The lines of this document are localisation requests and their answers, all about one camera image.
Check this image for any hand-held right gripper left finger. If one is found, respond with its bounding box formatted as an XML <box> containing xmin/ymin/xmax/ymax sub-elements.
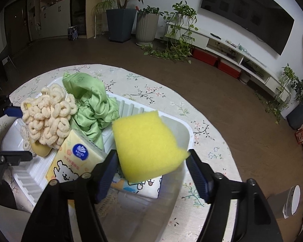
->
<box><xmin>20</xmin><ymin>149</ymin><xmax>120</xmax><ymax>242</ymax></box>

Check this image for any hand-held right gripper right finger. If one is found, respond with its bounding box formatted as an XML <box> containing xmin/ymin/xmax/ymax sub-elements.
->
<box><xmin>185</xmin><ymin>149</ymin><xmax>283</xmax><ymax>242</ymax></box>

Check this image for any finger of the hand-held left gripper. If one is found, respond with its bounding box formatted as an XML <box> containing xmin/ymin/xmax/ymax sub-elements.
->
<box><xmin>0</xmin><ymin>94</ymin><xmax>23</xmax><ymax>121</ymax></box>
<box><xmin>0</xmin><ymin>146</ymin><xmax>33</xmax><ymax>167</ymax></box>

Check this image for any yellow egg-shaped makeup sponge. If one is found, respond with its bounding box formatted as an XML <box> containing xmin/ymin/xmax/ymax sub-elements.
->
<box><xmin>30</xmin><ymin>141</ymin><xmax>51</xmax><ymax>157</ymax></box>

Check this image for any yellow tissue pack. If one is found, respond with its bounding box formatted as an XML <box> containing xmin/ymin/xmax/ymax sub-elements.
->
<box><xmin>45</xmin><ymin>129</ymin><xmax>108</xmax><ymax>184</ymax></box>

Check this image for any cream chenille loop scrubber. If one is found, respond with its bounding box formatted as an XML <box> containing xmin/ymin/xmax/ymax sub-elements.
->
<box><xmin>20</xmin><ymin>84</ymin><xmax>79</xmax><ymax>148</ymax></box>

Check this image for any green cloth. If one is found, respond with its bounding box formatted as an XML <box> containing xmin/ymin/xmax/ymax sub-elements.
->
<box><xmin>62</xmin><ymin>72</ymin><xmax>120</xmax><ymax>152</ymax></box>

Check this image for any white plastic tray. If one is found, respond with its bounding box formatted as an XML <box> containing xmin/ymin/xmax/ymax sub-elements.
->
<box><xmin>1</xmin><ymin>79</ymin><xmax>194</xmax><ymax>242</ymax></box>

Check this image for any dark wooden door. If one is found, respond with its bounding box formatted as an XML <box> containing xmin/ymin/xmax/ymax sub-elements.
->
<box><xmin>4</xmin><ymin>1</ymin><xmax>32</xmax><ymax>48</ymax></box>

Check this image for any grey trash can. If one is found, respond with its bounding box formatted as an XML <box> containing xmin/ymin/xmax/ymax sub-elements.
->
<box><xmin>266</xmin><ymin>185</ymin><xmax>301</xmax><ymax>219</ymax></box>

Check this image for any floral tablecloth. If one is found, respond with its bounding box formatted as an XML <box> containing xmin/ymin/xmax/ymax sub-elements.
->
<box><xmin>0</xmin><ymin>64</ymin><xmax>243</xmax><ymax>242</ymax></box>

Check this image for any small blue bag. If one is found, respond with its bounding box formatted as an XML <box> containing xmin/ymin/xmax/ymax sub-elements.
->
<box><xmin>67</xmin><ymin>25</ymin><xmax>79</xmax><ymax>41</ymax></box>

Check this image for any red storage box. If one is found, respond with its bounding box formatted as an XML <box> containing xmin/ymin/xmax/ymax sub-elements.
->
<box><xmin>192</xmin><ymin>48</ymin><xmax>220</xmax><ymax>66</ymax></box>
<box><xmin>217</xmin><ymin>58</ymin><xmax>241</xmax><ymax>79</ymax></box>

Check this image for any large-leaf plant in dark pot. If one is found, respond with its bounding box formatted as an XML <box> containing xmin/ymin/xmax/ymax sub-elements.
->
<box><xmin>285</xmin><ymin>34</ymin><xmax>303</xmax><ymax>130</ymax></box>

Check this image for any small-leaf trailing plant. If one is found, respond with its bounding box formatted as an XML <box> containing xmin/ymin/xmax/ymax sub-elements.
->
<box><xmin>254</xmin><ymin>66</ymin><xmax>303</xmax><ymax>125</ymax></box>

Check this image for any white television cabinet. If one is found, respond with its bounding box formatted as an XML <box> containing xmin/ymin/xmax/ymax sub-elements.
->
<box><xmin>167</xmin><ymin>21</ymin><xmax>291</xmax><ymax>97</ymax></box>

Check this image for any thin spider plant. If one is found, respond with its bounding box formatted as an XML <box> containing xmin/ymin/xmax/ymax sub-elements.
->
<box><xmin>91</xmin><ymin>0</ymin><xmax>117</xmax><ymax>39</ymax></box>

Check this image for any tall plant in dark pot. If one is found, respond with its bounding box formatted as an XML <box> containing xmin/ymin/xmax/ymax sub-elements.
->
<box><xmin>106</xmin><ymin>0</ymin><xmax>144</xmax><ymax>43</ymax></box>

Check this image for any trailing pothos plant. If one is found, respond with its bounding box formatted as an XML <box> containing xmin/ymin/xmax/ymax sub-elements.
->
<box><xmin>141</xmin><ymin>0</ymin><xmax>200</xmax><ymax>63</ymax></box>

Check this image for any plant in white ribbed pot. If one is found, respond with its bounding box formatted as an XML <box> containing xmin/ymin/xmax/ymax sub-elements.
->
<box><xmin>135</xmin><ymin>5</ymin><xmax>164</xmax><ymax>46</ymax></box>

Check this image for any white wall cabinet unit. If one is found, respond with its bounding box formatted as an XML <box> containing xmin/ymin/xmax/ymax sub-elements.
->
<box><xmin>26</xmin><ymin>0</ymin><xmax>95</xmax><ymax>41</ymax></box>

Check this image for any black wall television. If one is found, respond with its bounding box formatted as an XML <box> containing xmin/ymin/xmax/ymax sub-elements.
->
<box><xmin>200</xmin><ymin>0</ymin><xmax>295</xmax><ymax>56</ymax></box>

